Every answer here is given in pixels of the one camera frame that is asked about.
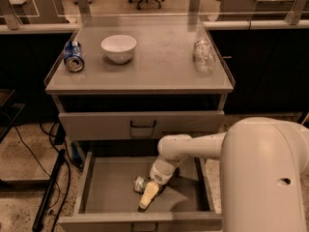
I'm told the clear plastic bottle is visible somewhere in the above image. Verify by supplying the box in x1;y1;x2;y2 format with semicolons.
193;38;216;74

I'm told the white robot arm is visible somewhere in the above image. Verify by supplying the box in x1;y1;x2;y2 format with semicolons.
139;117;309;232

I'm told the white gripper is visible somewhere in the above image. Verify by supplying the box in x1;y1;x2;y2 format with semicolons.
139;155;180;210

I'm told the black top drawer handle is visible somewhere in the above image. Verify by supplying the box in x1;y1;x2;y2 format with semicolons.
130;120;156;129

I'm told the black drawer handle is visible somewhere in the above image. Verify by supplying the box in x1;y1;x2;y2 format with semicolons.
130;223;159;232
130;120;156;129

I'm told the white bowl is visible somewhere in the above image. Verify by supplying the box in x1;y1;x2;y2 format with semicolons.
100;35;137;64

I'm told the grey drawer cabinet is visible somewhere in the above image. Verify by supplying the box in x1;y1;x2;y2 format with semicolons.
43;14;236;232

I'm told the green 7up can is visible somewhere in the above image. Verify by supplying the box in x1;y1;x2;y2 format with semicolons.
133;176;149;193

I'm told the closed top drawer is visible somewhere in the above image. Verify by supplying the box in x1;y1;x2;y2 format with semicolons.
59;111;224;141

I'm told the black floor bar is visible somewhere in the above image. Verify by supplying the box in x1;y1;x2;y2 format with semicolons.
32;149;65;232

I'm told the black floor cable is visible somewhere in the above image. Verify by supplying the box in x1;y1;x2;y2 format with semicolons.
14;121;85;232

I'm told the open middle drawer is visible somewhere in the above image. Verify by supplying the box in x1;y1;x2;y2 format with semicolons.
59;152;222;232

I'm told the black middle drawer handle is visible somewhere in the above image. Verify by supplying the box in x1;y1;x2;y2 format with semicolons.
130;223;159;232

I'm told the blue soda can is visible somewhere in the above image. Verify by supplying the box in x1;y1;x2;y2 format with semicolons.
63;41;84;73

